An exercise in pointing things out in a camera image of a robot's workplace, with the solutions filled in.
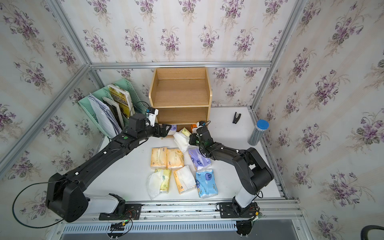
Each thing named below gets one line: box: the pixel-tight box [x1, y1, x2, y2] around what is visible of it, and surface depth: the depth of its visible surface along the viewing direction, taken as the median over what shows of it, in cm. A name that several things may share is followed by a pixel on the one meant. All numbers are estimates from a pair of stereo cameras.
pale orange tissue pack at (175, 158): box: [166, 147, 185, 170], surface depth 88 cm
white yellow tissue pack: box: [173, 127, 192, 154], surface depth 91 cm
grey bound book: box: [102, 96, 125, 130], surface depth 97 cm
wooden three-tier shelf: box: [148, 67, 213, 131], surface depth 90 cm
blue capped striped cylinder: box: [247, 119, 270, 146], surface depth 89 cm
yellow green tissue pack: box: [146, 169, 172, 200], surface depth 80 cm
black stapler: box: [232, 111, 242, 124], surface depth 113 cm
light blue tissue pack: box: [195, 169, 218, 199], surface depth 80 cm
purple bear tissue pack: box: [188, 147, 211, 171], surface depth 88 cm
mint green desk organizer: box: [78, 78, 148, 139], surface depth 96 cm
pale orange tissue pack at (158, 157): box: [150, 146, 168, 169], surface depth 89 cm
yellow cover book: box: [107, 83, 136, 118], surface depth 97 cm
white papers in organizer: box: [87, 94, 122, 139], surface depth 88 cm
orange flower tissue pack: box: [173, 165, 197, 195], surface depth 81 cm
